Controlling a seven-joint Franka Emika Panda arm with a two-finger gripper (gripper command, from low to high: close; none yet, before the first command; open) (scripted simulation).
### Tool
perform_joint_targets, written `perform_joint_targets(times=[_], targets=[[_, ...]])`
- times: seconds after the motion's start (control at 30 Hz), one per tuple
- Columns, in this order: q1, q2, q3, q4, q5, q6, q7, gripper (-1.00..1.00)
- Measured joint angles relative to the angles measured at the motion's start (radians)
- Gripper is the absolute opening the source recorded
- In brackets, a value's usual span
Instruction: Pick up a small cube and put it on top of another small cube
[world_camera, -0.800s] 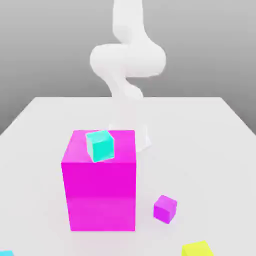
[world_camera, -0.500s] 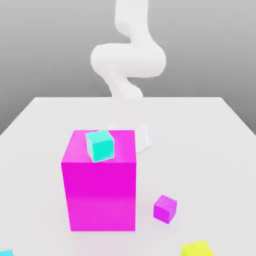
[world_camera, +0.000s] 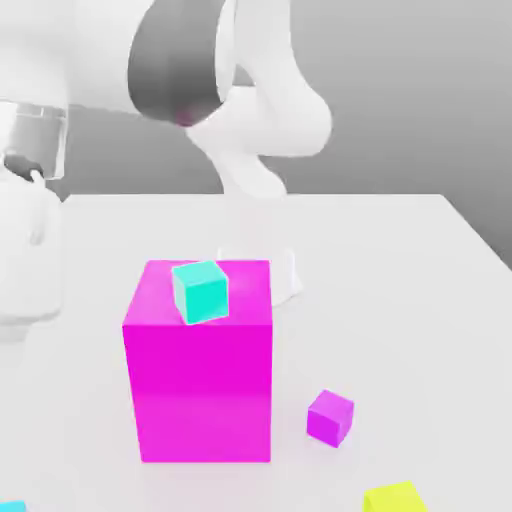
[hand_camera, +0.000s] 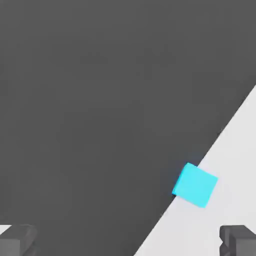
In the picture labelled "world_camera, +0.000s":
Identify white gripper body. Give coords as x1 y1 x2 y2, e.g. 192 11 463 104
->
0 180 64 327

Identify small teal cube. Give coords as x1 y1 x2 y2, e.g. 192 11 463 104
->
171 260 231 326

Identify small purple cube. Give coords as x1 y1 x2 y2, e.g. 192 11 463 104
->
306 388 356 449

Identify small yellow cube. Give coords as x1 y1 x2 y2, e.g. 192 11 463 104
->
362 480 429 512

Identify large magenta box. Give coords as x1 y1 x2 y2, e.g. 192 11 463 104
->
121 258 274 464

